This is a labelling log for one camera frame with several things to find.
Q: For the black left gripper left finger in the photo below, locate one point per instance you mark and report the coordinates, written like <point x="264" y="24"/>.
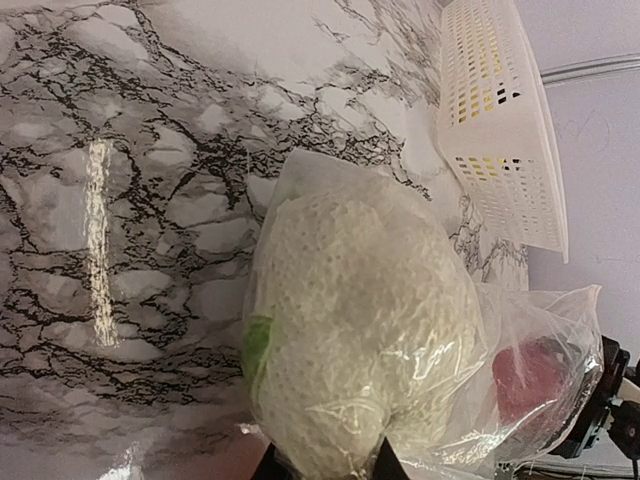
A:
<point x="274" y="466"/>

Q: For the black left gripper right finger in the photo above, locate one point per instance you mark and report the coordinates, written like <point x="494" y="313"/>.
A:
<point x="387" y="466"/>

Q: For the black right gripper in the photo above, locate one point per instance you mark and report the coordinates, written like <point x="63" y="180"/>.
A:
<point x="613" y="407"/>

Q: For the red fake pepper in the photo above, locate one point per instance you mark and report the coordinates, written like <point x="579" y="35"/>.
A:
<point x="529" y="376"/>

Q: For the white fake cauliflower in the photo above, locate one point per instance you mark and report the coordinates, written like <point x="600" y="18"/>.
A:
<point x="365" y="325"/>

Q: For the clear zip top bag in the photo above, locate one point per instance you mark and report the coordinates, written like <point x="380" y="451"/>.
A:
<point x="475" y="439"/>

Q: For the white perforated plastic basket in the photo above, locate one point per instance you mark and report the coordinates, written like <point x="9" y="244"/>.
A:
<point x="495" y="128"/>

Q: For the right aluminium frame post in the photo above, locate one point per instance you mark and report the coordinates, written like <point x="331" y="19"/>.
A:
<point x="591" y="69"/>

